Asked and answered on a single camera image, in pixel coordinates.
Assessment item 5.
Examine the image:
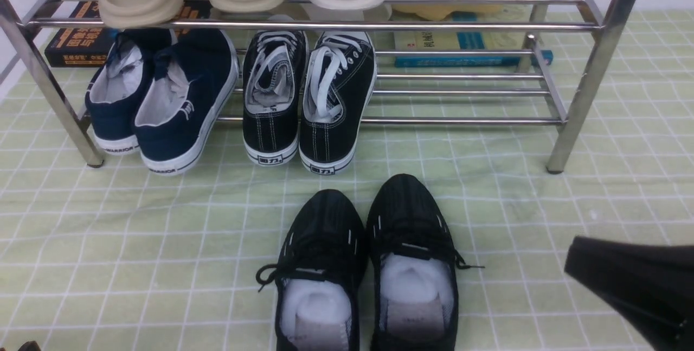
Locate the black mesh sneaker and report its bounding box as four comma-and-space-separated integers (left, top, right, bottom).
255, 189, 368, 350
367, 174, 470, 350

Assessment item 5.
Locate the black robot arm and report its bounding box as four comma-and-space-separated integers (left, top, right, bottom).
563, 237, 693, 350

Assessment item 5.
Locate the stainless steel shoe rack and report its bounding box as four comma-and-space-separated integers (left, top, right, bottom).
2, 0, 636, 175

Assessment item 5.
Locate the black canvas sneaker right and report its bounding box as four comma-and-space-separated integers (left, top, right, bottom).
298, 31, 377, 176

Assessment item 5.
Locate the black canvas sneaker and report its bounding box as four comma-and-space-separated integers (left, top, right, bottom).
241, 30, 310, 166
298, 31, 377, 176

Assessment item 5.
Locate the black canvas sneaker left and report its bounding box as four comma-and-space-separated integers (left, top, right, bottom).
241, 30, 310, 166

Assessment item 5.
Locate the blue white book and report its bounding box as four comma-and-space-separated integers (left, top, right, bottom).
394, 29, 525, 68

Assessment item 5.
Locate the navy canvas shoe right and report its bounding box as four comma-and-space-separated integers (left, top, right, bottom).
133, 29, 240, 175

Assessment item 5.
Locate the navy canvas shoe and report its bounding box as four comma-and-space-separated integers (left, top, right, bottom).
85, 28, 177, 156
133, 29, 240, 175

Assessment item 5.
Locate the navy canvas shoe left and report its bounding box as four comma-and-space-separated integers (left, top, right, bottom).
85, 28, 177, 156

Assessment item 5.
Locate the green checkered tablecloth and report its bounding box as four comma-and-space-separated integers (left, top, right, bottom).
1, 10, 693, 350

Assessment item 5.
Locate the black orange book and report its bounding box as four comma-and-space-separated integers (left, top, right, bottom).
44, 0, 211, 68

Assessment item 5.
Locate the dark object bottom left corner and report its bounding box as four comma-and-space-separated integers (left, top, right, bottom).
18, 341, 41, 351

